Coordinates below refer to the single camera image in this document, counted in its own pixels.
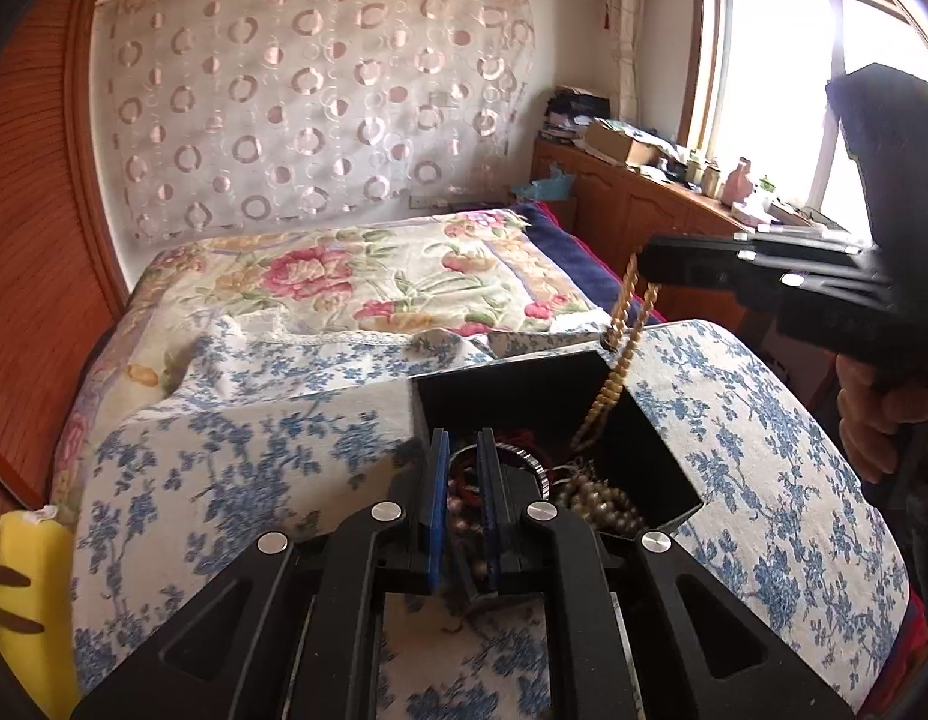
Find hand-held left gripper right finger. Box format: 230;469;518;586
475;427;859;720

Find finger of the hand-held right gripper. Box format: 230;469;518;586
732;229;874;267
640;235;896;350

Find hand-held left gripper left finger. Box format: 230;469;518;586
72;427;454;720

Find brown wooden bead bracelet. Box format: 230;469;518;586
450;457;486;593

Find silver bangle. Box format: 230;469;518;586
450;445;547;496

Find grey bead bracelet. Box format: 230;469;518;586
550;457;646;537

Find beige bead necklace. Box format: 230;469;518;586
570;253;664;455

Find black square box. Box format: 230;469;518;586
410;349;704;541

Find person's right hand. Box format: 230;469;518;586
837;351;915;482

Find white power strip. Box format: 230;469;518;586
764;199;848;232

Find pink bottle on cabinet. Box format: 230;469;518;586
723;157;754;203

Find small bottles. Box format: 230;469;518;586
685;154;724;192

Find wooden cabinet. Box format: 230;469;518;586
530;136;810;406

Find navy blanket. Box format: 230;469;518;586
513;201;667;327

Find cardboard box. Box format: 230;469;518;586
584;120;660;166

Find teal plastic bag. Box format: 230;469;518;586
513;165;577;200

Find window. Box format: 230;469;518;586
681;0;928;241

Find pile of dark clutter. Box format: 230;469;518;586
545;86;611;143

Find blue floral blanket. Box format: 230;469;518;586
70;315;911;720

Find cream window curtain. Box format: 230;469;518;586
588;0;649;125

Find pink floral quilt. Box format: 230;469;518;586
47;206;622;511

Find yellow plush toy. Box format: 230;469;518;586
0;508;79;720

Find circle patterned wall curtain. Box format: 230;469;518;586
95;0;536;241

